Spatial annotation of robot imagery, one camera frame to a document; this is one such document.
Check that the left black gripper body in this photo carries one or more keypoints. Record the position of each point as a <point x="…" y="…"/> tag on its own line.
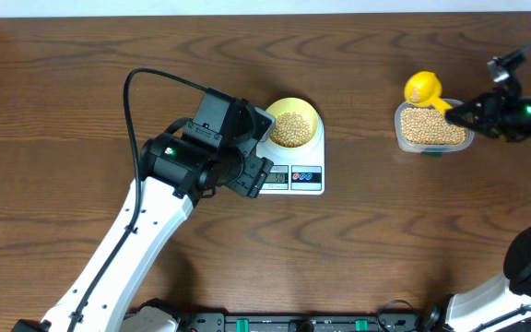
<point x="243" y="173"/>

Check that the clear plastic container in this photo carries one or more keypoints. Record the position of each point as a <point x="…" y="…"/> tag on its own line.
<point x="418" y="148"/>

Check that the yellow plastic bowl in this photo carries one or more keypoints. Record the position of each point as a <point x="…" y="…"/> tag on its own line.
<point x="295" y="105"/>

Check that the yellow plastic measuring scoop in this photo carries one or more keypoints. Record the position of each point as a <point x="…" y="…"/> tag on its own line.
<point x="424" y="89"/>

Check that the black mounting rail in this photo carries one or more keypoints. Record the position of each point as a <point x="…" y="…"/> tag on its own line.
<point x="211" y="322"/>

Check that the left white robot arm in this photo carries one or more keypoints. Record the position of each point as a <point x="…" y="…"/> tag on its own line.
<point x="185" y="163"/>

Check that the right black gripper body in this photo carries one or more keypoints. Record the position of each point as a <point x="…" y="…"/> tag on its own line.
<point x="509" y="116"/>

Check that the pile of soybeans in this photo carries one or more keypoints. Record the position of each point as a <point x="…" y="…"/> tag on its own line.
<point x="427" y="126"/>

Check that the white digital kitchen scale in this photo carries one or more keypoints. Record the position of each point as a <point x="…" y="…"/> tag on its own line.
<point x="296" y="171"/>

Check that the soybeans in yellow bowl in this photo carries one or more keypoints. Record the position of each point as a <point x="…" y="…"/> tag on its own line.
<point x="292" y="130"/>

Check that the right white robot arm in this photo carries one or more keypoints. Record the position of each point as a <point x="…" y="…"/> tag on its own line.
<point x="504" y="300"/>

